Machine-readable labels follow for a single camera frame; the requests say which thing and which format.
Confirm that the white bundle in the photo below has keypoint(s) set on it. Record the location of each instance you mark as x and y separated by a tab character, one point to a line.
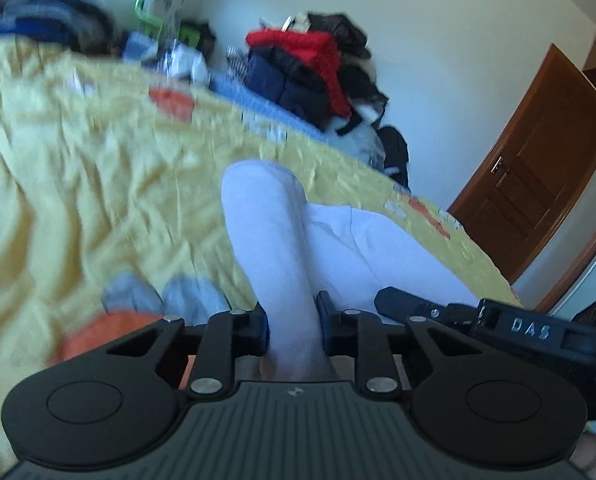
363	142

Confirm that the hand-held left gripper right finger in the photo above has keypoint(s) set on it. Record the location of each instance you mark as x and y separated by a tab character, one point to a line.
328	330

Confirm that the green plastic chair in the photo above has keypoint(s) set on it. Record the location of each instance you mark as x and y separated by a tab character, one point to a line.
148	10

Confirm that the black garment heap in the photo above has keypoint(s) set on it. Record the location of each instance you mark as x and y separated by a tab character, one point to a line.
353	60

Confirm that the red jacket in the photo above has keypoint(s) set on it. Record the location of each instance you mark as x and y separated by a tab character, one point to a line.
318	55

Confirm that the black and white clothes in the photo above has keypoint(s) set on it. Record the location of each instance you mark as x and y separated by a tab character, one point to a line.
190	65

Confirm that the pile of dark clothes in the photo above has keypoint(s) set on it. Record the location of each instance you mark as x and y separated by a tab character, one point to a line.
43	15

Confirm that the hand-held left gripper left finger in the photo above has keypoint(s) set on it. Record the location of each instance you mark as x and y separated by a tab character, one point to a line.
265	332

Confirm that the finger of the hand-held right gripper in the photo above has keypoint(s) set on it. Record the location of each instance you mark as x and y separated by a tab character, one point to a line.
403	301

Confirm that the light lavender garment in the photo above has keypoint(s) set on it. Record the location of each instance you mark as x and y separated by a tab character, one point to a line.
278	240

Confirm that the navy padded jacket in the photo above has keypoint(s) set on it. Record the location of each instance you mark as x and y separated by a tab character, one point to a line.
278	80

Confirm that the yellow printed bedspread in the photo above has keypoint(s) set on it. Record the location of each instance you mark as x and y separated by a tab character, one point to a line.
78	185

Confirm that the brown wooden door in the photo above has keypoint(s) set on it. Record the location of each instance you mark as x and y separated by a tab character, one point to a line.
533	160

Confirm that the black bag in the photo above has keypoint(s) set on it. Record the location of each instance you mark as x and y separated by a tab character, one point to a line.
395	152

